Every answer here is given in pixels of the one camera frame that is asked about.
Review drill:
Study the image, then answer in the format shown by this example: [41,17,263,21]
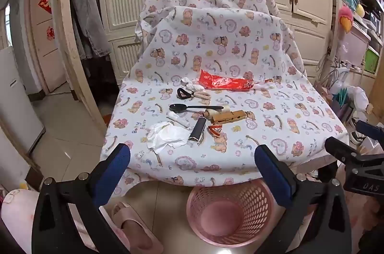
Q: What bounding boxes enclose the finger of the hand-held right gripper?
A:
[324,136,365,166]
[355,120,384,142]

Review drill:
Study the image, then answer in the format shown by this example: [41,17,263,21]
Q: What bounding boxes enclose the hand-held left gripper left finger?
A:
[31,143,132,254]

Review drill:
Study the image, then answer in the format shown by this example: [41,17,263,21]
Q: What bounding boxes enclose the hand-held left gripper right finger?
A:
[254,144,352,254]

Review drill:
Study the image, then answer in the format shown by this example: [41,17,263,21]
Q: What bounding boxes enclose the large white tissue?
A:
[146,121,192,152]

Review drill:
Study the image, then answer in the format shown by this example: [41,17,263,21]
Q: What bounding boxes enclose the pink perforated plastic basket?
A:
[186,179,284,247]

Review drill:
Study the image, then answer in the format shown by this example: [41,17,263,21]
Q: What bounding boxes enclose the wooden clothespin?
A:
[210,110,247,125]

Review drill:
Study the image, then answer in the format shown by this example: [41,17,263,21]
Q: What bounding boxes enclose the white plastic tube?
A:
[167,111,190,128]

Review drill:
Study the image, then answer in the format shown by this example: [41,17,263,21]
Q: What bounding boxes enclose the black cylinder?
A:
[188,117,207,143]

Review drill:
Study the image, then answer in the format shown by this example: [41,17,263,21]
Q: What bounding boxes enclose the white black sneaker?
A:
[350,128,365,144]

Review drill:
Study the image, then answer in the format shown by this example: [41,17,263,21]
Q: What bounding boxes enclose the white plastic bag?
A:
[345,86,369,111]

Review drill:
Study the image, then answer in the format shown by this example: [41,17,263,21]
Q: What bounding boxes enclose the pink left slipper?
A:
[111,201,164,254]

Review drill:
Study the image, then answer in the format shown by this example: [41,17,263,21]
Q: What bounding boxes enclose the green storage box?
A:
[364,49,379,73]

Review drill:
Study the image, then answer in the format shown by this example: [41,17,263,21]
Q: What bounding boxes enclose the pink storage box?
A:
[336,23,369,67]

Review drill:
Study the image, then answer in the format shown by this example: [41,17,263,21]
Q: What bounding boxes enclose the black plastic spoon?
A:
[169,103,224,114]

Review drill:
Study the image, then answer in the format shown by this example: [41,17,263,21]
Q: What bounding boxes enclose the red plastic bag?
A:
[198,69,274,92]

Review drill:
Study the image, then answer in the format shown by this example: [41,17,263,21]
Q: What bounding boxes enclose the pink printed pajamas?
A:
[0,188,90,254]

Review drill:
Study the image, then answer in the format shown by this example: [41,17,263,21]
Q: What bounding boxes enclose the small white crumpled tissue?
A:
[181,77,200,92]

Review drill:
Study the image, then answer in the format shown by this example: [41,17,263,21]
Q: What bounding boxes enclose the pink plush toy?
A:
[339,3,356,34]

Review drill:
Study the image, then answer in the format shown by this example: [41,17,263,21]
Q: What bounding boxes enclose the printed cartoon bear cloth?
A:
[100,0,350,197]

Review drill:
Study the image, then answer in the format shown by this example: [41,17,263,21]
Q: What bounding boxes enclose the white refrigerator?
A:
[0,46,46,152]

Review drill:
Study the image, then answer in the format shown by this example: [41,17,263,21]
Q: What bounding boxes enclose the pink door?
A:
[28,0,70,93]

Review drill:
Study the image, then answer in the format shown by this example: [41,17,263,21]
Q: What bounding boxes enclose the hanging grey clothes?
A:
[69,0,112,61]

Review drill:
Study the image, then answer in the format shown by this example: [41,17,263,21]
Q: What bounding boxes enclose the large red paper decoration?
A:
[38,0,52,14]

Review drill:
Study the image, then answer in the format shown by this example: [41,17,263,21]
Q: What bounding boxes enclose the bundle of cables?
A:
[318,59,348,87]

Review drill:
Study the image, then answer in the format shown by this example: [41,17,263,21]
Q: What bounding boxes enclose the black handle beige cord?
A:
[176,87,211,100]

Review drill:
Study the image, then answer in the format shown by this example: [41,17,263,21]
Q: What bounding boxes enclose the cream wooden post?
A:
[49,0,106,126]

